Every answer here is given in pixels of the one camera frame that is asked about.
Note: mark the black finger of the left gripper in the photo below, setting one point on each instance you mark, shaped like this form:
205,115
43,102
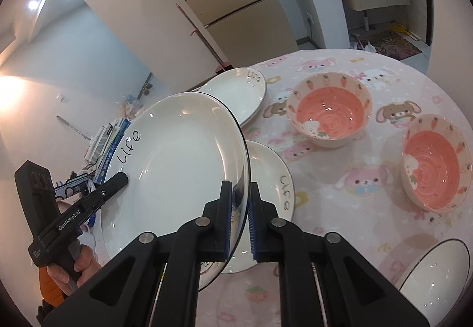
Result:
91,203

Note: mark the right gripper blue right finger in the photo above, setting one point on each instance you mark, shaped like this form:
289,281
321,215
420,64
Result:
324,280

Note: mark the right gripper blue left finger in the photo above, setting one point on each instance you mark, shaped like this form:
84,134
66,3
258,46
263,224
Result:
155,282

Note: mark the white life plate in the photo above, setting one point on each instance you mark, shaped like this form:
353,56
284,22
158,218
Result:
242,90
276,186
176,155

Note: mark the white ribbed bowl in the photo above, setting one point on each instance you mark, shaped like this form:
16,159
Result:
434,282

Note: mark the pink carrot bowl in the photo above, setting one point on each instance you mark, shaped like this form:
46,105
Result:
436,167
329,109

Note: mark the person's left hand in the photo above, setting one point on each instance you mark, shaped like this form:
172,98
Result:
86,265

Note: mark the stack of boxes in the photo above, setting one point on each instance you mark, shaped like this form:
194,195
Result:
102,147

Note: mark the white mop stick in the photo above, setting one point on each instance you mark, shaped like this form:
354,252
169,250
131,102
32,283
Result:
73,127

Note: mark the pink cartoon tablecloth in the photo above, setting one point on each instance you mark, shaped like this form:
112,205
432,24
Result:
355,190

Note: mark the broom with red dustpan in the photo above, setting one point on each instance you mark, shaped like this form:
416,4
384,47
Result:
222,65

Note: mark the bathroom floor mat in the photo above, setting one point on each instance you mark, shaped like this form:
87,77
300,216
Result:
388,43

